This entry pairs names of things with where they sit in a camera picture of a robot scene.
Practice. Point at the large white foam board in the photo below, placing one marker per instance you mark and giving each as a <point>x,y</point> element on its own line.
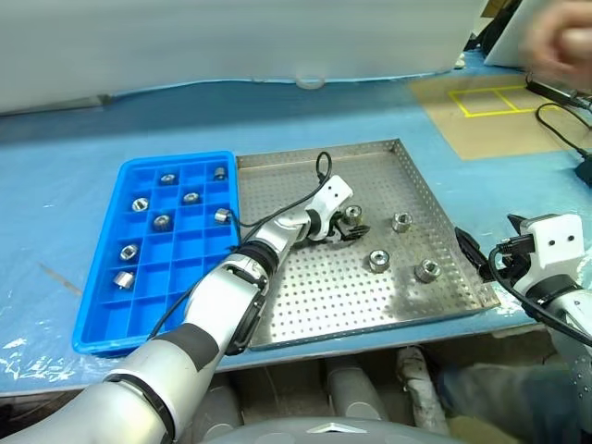
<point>185,41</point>

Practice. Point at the grey rounded cylinder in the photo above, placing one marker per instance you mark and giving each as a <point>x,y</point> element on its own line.
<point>353,393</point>
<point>217,411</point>

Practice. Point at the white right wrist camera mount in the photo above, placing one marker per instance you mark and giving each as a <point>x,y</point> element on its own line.
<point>555,240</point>

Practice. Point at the black power brick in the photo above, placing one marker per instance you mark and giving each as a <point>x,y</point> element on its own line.
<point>585,170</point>

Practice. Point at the silver robot torso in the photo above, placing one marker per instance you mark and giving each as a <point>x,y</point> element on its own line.
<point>324,432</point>

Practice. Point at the small white leaning board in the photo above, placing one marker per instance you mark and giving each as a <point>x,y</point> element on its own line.
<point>509,41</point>

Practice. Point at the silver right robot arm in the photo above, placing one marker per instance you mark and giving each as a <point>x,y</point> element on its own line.
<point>573,314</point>

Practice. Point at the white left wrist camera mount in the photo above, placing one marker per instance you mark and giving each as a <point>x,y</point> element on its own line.
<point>335,192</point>

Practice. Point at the blue compartment tray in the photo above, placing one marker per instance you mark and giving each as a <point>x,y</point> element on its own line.
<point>162,252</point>

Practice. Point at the perforated steel tray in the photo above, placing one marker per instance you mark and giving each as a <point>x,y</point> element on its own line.
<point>324,296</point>

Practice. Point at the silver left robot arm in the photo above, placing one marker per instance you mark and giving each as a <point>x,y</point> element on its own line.
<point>222,296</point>

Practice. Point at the brown mat with yellow tape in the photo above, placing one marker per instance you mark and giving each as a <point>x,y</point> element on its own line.
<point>490,134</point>

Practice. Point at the white scuffed pipe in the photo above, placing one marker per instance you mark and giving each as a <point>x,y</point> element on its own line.
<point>418,388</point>

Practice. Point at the metal roller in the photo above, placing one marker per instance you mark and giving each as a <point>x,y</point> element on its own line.
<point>167,178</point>
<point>123,279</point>
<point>129,252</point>
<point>219,173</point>
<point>140,204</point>
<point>378,260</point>
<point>401,222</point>
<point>190,198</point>
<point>353,213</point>
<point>223,215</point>
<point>426,270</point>
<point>160,222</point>

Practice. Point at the long black power adapter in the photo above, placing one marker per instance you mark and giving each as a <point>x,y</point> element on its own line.
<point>555,91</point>

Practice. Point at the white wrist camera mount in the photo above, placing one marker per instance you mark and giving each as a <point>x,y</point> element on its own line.
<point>555,240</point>
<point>335,192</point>

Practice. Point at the clear tape roll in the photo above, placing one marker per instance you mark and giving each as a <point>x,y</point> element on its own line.
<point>310,86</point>

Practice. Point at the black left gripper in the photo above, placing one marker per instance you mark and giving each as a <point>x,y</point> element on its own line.
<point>336,231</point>

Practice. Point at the grey blue fabric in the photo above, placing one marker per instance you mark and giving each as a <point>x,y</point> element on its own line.
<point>509,402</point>

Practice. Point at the person's bare hand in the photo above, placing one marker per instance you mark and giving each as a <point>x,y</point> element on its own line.
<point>559,41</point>

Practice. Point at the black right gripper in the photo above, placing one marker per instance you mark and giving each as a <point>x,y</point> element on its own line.
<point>511,269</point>

